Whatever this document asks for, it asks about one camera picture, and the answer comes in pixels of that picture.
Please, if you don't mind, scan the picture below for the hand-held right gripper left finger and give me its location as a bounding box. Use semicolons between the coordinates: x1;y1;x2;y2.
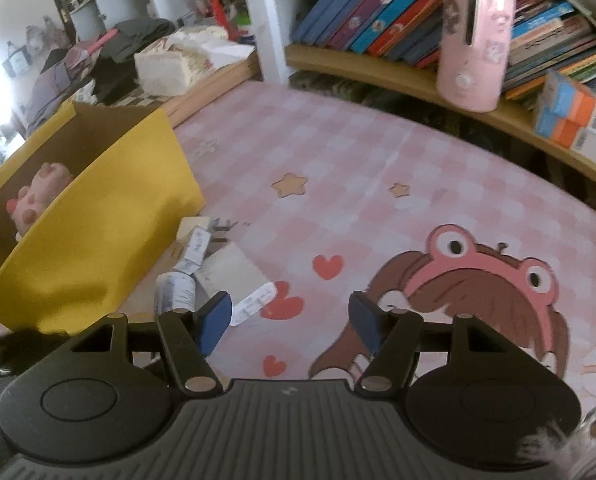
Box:
42;292;233;393

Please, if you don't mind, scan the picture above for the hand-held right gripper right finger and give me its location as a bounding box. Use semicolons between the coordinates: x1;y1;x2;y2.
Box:
349;291;534;393

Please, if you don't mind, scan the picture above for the white labelled strip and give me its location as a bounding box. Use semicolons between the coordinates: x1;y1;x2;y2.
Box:
229;281;279;327
174;226;214;277

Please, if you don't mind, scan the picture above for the yellow cardboard box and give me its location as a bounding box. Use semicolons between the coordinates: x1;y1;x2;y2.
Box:
0;101;207;337

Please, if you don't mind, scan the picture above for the pink plush toy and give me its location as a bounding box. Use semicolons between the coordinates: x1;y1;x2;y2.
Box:
6;162;74;239

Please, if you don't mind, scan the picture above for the cream eraser block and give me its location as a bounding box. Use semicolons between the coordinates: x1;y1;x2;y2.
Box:
176;215;213;242

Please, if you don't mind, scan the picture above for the pink printed desk mat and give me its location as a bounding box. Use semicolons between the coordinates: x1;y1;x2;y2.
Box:
122;80;596;411

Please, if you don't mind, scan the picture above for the grey fluffy pompom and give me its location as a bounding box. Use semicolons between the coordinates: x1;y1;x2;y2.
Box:
519;399;596;480

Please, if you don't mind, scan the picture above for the white tissue pack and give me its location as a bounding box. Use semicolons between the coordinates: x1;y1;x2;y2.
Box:
133;25;257;97

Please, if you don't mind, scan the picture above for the orange and blue box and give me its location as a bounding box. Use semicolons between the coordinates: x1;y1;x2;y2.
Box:
532;105;596;172
542;70;596;145

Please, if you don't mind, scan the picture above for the grey purple cloth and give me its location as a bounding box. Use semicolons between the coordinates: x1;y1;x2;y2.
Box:
25;47;99;129

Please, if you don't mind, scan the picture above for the dark cloth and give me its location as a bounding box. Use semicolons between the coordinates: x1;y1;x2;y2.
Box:
88;18;177;105

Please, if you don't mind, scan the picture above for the pink cylindrical holder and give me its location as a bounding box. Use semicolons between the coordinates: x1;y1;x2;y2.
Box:
436;0;518;114

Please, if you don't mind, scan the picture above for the pink stick toy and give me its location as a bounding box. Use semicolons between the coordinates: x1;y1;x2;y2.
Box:
66;29;122;67

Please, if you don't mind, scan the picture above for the white bookshelf with wooden shelves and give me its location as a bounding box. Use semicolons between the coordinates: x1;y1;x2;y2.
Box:
237;0;596;192

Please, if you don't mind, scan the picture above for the red toy bottle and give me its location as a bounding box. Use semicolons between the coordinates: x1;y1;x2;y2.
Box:
205;0;242;44

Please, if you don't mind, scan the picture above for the row of children's books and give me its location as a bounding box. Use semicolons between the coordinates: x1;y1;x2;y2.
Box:
290;0;596;102

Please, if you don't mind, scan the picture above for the white side shelf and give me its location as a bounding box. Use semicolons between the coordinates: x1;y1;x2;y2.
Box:
68;0;243;44

